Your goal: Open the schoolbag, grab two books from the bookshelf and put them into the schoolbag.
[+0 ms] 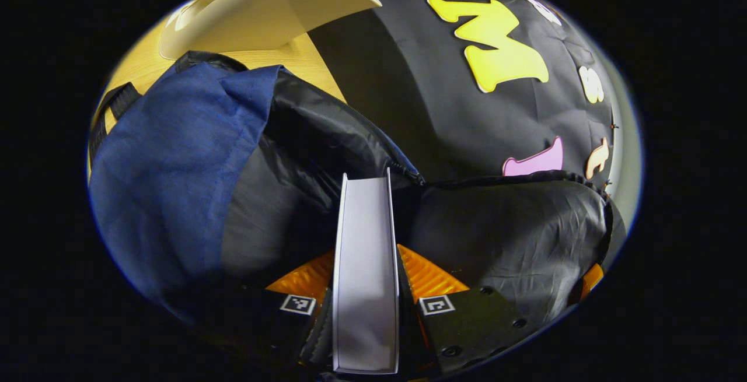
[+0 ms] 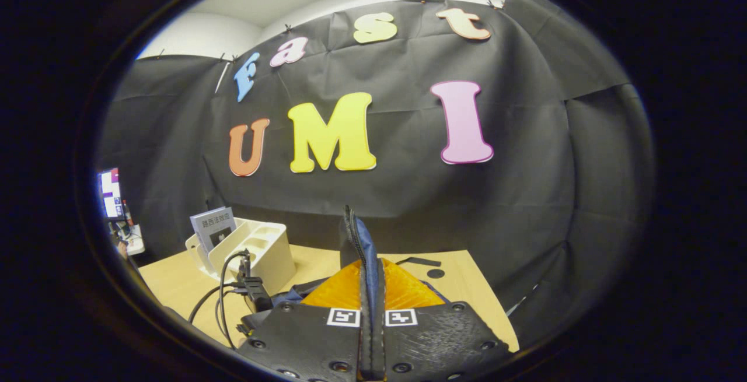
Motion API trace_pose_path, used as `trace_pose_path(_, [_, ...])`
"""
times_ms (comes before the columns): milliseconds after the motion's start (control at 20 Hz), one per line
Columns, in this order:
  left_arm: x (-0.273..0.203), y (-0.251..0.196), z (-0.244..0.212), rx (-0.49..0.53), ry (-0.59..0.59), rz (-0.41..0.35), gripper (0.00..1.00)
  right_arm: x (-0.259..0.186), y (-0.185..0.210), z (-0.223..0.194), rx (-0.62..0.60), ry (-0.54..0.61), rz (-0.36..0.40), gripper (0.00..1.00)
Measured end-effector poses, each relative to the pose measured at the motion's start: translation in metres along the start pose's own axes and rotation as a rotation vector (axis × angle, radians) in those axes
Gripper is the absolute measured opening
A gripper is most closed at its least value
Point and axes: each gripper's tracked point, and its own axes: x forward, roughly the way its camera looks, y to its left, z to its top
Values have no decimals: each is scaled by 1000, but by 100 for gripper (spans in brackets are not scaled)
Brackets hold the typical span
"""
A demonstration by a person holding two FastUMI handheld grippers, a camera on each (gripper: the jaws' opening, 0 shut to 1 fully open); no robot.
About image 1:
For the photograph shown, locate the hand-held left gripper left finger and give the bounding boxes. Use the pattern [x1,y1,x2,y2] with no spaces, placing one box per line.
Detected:
[193,250,338,371]

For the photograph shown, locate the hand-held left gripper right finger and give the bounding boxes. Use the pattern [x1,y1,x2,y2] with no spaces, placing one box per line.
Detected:
[397,244,530,376]

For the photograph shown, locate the white cover book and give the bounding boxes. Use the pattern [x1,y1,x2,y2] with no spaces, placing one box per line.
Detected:
[332,167,401,374]

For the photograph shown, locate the blue schoolbag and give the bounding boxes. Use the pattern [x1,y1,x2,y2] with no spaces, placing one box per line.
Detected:
[86,50,615,371]

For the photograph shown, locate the cream plastic bookshelf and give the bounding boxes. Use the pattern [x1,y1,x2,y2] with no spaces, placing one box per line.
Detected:
[159,0,383,61]

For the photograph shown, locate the black backdrop cloth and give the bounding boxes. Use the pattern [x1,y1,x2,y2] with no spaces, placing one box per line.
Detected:
[308,0,630,208]

